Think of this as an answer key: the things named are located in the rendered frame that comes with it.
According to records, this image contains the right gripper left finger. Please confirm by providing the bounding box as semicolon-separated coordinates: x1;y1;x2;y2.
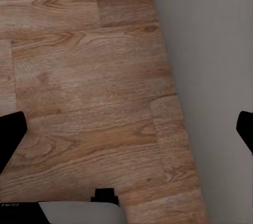
0;111;27;174

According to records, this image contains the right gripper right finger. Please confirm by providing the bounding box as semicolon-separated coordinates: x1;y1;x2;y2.
236;111;253;154

